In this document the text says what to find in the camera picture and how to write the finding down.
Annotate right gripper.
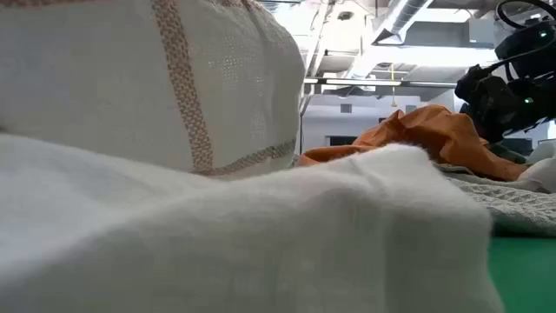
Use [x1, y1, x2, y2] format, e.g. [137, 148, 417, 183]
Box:
[454, 63, 529, 144]

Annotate dark grey terry towel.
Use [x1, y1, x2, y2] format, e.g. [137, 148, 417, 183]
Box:
[488, 142, 530, 165]

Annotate rust orange towel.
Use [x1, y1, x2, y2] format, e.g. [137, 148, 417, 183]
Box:
[297, 103, 530, 183]

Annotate light grey waffle towel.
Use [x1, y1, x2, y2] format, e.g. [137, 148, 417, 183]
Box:
[436, 163, 556, 238]

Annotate plain white towel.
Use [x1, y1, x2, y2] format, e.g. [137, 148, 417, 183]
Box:
[0, 133, 507, 313]

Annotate white towel brown grid lines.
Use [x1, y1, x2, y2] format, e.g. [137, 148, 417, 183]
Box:
[0, 0, 307, 180]

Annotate long ceiling light bar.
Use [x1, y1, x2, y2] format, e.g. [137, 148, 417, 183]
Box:
[303, 77, 457, 88]

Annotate green table mat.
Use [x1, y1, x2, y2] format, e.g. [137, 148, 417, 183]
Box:
[488, 236, 556, 313]

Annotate yellow hanging ceiling cord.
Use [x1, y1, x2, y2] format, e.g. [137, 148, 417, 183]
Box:
[387, 63, 399, 109]

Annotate silver ribbed air duct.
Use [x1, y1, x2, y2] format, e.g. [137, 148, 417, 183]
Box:
[347, 0, 435, 79]

